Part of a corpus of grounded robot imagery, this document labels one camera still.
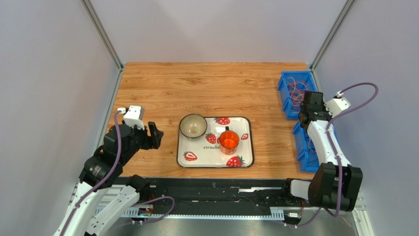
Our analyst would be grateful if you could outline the blue plastic bin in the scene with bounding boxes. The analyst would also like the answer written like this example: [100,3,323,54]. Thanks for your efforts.
[292,121,320,174]
[277,71,318,119]

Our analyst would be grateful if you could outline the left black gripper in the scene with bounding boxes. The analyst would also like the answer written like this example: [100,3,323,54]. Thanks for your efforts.
[120,120,164,164]

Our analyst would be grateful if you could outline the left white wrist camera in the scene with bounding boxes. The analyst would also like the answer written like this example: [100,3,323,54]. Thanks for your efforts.
[117,105,145,130]

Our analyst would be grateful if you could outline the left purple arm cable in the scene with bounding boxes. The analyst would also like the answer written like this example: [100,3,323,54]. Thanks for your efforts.
[59,109,176,236]

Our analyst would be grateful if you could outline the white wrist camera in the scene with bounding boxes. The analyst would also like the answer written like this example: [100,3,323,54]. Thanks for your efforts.
[325,91,351,118]
[117,105,145,130]

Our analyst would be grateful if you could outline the far blue plastic bin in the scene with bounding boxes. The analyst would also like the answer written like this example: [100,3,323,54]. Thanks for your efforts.
[277,71,318,119]

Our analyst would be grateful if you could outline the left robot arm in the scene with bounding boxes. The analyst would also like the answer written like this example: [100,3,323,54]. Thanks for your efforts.
[55,121,164,236]

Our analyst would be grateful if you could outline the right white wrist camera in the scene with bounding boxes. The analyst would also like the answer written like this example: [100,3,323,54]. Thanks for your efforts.
[325,91,351,118]

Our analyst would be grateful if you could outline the yellow cable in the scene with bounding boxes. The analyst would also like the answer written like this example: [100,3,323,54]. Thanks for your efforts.
[289,78,308,109]

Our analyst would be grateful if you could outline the white strawberry tray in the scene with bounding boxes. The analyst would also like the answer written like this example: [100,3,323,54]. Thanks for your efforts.
[177,117,255,168]

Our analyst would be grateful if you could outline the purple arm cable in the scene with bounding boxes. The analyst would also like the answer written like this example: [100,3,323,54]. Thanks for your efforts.
[284,82,379,228]
[59,109,176,236]

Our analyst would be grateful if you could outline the orange transparent mug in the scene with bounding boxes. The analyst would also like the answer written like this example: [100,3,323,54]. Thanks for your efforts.
[219,126,239,155]

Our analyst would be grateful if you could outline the aluminium frame rail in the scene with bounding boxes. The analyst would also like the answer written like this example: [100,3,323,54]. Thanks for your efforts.
[59,183,374,236]

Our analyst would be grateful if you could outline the beige ceramic bowl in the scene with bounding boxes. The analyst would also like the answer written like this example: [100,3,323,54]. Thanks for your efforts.
[179,114,208,139]

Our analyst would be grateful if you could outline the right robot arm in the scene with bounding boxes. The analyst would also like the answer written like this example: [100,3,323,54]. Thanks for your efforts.
[287,90,363,212]

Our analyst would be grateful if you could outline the near blue plastic bin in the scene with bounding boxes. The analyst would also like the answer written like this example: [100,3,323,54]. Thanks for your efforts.
[292,121,320,174]

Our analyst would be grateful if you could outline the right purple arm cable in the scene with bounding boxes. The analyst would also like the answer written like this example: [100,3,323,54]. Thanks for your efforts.
[284,82,379,228]

